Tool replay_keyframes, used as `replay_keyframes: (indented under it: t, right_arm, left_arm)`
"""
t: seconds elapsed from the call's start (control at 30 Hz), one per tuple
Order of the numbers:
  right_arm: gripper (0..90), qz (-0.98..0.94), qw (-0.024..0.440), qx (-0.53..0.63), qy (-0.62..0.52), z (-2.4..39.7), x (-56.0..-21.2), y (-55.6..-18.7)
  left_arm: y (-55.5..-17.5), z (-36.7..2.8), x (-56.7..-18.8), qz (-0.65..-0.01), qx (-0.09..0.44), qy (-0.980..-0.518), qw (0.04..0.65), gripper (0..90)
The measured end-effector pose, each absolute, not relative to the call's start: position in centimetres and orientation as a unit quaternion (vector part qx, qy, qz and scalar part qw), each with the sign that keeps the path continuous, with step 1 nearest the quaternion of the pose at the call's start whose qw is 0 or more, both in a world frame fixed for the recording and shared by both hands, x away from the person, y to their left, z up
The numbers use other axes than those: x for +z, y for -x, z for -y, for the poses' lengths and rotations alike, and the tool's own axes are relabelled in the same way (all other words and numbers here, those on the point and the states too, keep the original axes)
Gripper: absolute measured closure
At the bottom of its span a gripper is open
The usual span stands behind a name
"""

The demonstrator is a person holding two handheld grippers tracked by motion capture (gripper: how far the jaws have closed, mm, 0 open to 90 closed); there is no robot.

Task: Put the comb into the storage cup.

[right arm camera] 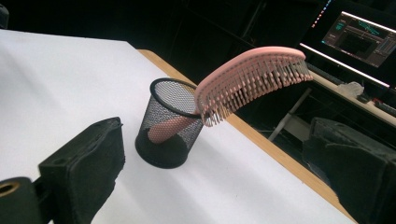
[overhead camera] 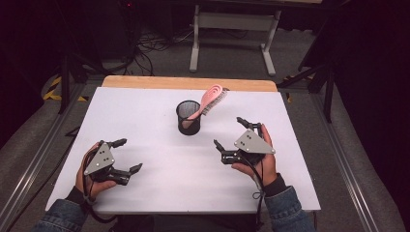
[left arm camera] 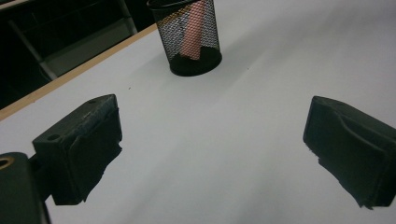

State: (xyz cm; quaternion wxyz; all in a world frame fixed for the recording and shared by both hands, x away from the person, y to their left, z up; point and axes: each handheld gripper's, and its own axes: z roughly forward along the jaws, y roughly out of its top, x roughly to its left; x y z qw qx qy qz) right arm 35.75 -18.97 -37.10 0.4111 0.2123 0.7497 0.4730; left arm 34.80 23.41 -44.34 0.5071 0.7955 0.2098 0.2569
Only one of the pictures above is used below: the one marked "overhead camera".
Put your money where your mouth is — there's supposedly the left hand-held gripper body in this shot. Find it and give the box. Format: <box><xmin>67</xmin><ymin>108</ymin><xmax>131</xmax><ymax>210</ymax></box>
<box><xmin>83</xmin><ymin>139</ymin><xmax>132</xmax><ymax>187</ymax></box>

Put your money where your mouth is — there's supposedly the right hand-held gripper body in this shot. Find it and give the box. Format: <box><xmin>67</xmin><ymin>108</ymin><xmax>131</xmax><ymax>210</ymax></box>
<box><xmin>220</xmin><ymin>121</ymin><xmax>277</xmax><ymax>166</ymax></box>

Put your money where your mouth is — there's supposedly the black mesh pen holder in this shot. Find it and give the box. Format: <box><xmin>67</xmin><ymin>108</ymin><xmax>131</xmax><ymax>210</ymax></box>
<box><xmin>175</xmin><ymin>100</ymin><xmax>202</xmax><ymax>136</ymax></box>

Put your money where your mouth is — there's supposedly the pink hairbrush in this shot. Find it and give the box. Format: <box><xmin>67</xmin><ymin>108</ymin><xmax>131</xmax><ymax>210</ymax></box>
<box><xmin>181</xmin><ymin>83</ymin><xmax>229</xmax><ymax>130</ymax></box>

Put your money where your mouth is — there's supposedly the person's left hand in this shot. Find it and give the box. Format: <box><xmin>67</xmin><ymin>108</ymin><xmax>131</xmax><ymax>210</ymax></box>
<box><xmin>74</xmin><ymin>142</ymin><xmax>117</xmax><ymax>203</ymax></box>

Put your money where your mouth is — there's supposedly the person's right hand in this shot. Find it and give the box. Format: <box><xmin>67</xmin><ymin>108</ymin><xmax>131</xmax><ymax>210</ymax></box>
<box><xmin>230</xmin><ymin>124</ymin><xmax>278</xmax><ymax>189</ymax></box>

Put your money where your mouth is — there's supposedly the white board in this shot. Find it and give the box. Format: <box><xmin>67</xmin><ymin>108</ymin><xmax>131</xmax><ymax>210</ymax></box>
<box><xmin>45</xmin><ymin>86</ymin><xmax>322</xmax><ymax>216</ymax></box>

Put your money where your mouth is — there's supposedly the yellow black hazard tape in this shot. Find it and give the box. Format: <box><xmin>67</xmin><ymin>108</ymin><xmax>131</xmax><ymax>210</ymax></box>
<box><xmin>282</xmin><ymin>73</ymin><xmax>316</xmax><ymax>104</ymax></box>
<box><xmin>43</xmin><ymin>75</ymin><xmax>89</xmax><ymax>102</ymax></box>

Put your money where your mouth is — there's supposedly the wooden table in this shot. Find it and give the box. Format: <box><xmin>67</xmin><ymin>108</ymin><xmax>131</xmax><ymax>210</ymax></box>
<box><xmin>102</xmin><ymin>74</ymin><xmax>278</xmax><ymax>93</ymax></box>

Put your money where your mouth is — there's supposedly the black metal stand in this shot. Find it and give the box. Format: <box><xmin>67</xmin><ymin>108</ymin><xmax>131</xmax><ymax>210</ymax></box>
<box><xmin>277</xmin><ymin>61</ymin><xmax>337</xmax><ymax>124</ymax></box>
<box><xmin>57</xmin><ymin>52</ymin><xmax>109</xmax><ymax>115</ymax></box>

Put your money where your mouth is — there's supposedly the left hand-held gripper black cable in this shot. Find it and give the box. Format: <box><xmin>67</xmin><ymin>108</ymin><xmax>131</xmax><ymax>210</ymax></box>
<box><xmin>81</xmin><ymin>154</ymin><xmax>119</xmax><ymax>224</ymax></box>

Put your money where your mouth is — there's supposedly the hand-held gripper black cable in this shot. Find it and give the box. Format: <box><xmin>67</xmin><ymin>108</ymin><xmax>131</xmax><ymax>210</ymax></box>
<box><xmin>245</xmin><ymin>154</ymin><xmax>269</xmax><ymax>232</ymax></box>
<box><xmin>81</xmin><ymin>154</ymin><xmax>119</xmax><ymax>224</ymax></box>

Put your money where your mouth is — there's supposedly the right hand-held gripper black cable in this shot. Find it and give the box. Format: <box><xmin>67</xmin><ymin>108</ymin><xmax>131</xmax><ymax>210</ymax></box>
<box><xmin>245</xmin><ymin>154</ymin><xmax>269</xmax><ymax>232</ymax></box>

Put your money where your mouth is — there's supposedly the aluminium rail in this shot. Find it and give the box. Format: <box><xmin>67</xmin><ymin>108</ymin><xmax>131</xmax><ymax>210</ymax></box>
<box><xmin>0</xmin><ymin>82</ymin><xmax>85</xmax><ymax>225</ymax></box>
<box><xmin>309</xmin><ymin>93</ymin><xmax>381</xmax><ymax>232</ymax></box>

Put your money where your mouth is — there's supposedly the white metal desk frame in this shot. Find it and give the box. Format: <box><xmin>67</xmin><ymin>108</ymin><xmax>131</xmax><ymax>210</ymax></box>
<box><xmin>189</xmin><ymin>3</ymin><xmax>283</xmax><ymax>77</ymax></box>

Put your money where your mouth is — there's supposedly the bundle of black floor cables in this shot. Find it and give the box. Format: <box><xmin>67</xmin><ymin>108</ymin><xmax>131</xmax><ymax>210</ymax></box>
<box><xmin>127</xmin><ymin>27</ymin><xmax>194</xmax><ymax>76</ymax></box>

